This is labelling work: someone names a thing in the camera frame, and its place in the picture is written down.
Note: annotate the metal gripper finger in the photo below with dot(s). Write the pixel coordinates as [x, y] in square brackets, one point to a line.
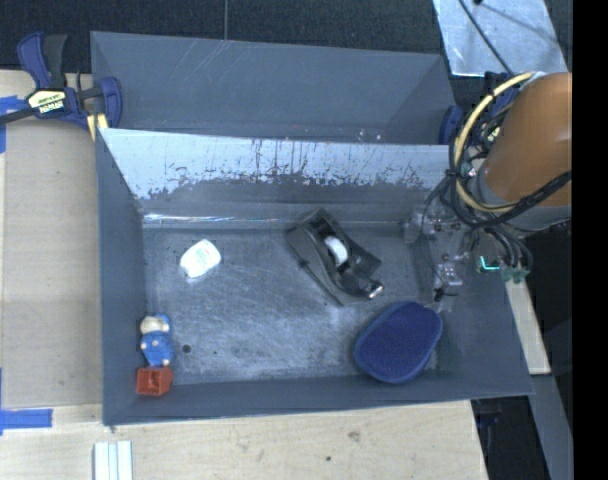
[449, 277]

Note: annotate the black tape dispenser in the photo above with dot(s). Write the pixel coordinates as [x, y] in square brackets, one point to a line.
[334, 263]

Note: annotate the grey metal bin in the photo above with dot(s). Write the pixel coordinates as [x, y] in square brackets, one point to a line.
[264, 328]

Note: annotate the small white bottle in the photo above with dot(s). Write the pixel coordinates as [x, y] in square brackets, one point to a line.
[200, 259]

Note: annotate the blue and white toy figure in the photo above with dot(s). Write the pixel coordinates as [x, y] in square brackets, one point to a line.
[157, 345]

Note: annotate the small red box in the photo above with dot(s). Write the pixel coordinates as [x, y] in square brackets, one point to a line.
[154, 381]

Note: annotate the pale wood flat board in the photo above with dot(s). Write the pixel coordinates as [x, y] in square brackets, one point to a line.
[49, 268]

